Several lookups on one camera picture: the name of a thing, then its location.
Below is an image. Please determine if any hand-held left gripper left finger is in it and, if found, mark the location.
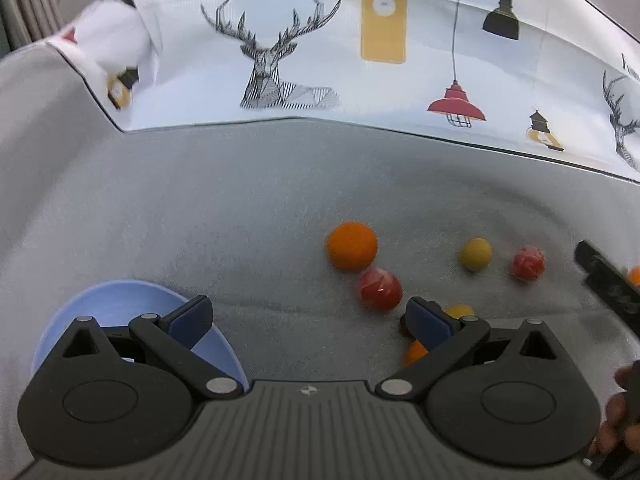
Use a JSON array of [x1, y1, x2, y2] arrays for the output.
[[59, 295, 242, 402]]

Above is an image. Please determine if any red apple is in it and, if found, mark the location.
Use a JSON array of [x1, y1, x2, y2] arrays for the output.
[[357, 267, 404, 311]]

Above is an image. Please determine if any small red round fruit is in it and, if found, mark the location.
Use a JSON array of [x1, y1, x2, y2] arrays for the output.
[[510, 245, 546, 282]]

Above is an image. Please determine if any grey curtain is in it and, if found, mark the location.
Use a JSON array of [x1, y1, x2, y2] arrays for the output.
[[0, 0, 76, 53]]

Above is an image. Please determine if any large orange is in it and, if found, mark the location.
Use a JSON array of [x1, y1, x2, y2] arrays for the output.
[[326, 221, 379, 273]]

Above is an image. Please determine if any light blue bowl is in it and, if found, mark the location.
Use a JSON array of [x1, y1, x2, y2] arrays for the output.
[[32, 280, 249, 392]]

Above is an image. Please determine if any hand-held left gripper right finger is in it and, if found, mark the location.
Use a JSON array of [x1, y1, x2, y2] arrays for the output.
[[375, 297, 563, 402]]

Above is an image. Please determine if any grey bed sheet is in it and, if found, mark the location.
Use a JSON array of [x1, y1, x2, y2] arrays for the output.
[[0, 37, 640, 480]]

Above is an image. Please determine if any yellow round fruit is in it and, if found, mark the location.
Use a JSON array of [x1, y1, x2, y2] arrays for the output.
[[459, 237, 494, 272]]

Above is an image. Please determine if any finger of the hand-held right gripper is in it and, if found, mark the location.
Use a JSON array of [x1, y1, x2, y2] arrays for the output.
[[575, 240, 640, 333]]

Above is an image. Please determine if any white printed blanket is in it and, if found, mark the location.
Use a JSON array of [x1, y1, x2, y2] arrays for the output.
[[46, 0, 640, 183]]

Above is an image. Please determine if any person's right hand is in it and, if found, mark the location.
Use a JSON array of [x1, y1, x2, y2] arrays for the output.
[[589, 360, 640, 461]]

